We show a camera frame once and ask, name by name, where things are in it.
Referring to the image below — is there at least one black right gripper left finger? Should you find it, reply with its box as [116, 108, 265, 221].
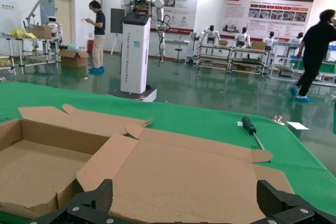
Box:
[34, 178, 114, 224]

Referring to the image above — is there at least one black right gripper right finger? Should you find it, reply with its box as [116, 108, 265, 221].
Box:
[256, 179, 336, 224]

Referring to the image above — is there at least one open brown cardboard box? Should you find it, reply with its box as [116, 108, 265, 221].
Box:
[76, 123, 296, 224]
[0, 103, 153, 221]

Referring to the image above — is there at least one white flat strip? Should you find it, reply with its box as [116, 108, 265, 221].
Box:
[286, 121, 310, 131]

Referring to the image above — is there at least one green table cloth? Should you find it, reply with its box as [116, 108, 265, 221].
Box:
[0, 81, 336, 224]

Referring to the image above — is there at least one open carton on floor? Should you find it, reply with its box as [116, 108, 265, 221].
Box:
[57, 48, 90, 68]

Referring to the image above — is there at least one green-topped pipe workbench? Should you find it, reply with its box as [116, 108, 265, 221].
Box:
[268, 40, 336, 87]

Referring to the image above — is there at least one white black humanoid robot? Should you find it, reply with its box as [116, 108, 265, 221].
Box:
[262, 30, 277, 51]
[198, 24, 224, 50]
[234, 26, 253, 49]
[288, 31, 305, 44]

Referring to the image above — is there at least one white pipe rack table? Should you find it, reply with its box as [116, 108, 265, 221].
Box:
[0, 36, 63, 76]

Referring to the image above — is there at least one person in black clothes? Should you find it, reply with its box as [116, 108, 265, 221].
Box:
[289, 8, 336, 103]

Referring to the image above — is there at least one black stool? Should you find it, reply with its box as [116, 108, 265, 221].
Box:
[173, 40, 184, 65]

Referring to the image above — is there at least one yellow bag pile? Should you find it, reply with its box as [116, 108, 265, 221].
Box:
[0, 54, 12, 68]
[11, 27, 38, 40]

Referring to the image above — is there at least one person in beige trousers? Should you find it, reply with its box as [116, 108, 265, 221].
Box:
[83, 0, 106, 74]

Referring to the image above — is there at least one black panel on stand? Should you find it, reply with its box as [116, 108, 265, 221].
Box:
[110, 8, 126, 57]

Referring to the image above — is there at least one small white humanoid robot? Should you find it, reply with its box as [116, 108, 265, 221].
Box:
[47, 16, 64, 45]

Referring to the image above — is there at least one green-handled screwdriver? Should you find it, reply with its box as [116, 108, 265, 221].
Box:
[241, 115, 266, 151]

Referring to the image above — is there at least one pipe frame workbench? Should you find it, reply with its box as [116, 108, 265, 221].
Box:
[230, 47, 269, 78]
[196, 42, 234, 74]

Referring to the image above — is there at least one beige door with frame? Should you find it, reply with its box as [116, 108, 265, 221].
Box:
[38, 0, 76, 61]

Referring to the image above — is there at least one red-framed wall info board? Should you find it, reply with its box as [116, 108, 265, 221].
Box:
[120, 0, 199, 35]
[219, 0, 315, 43]

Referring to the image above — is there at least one white tubular frame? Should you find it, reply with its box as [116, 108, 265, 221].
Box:
[24, 0, 55, 29]

